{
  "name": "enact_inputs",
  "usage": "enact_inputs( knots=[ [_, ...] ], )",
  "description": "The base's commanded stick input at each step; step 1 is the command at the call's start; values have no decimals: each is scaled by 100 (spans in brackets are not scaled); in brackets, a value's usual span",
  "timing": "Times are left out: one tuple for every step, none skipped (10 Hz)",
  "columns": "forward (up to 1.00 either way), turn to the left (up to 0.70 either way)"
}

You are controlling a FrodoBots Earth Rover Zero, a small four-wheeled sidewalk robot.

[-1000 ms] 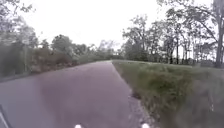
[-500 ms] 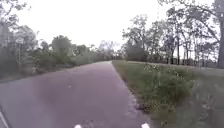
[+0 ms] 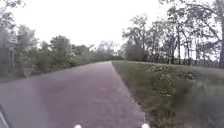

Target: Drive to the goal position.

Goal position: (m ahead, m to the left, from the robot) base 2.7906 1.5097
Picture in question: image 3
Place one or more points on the grey asphalt path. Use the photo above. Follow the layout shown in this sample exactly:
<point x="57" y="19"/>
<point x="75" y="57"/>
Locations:
<point x="83" y="96"/>

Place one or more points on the grass verge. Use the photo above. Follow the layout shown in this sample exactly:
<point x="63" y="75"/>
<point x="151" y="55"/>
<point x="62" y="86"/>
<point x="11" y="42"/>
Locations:
<point x="173" y="90"/>

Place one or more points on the robot's own part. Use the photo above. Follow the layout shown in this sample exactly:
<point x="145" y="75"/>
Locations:
<point x="145" y="126"/>
<point x="77" y="126"/>

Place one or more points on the row of trees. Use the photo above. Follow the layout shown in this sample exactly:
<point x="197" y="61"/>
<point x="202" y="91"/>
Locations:
<point x="186" y="36"/>
<point x="40" y="56"/>

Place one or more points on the sign on pole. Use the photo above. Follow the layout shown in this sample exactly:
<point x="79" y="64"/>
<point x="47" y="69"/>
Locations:
<point x="13" y="40"/>

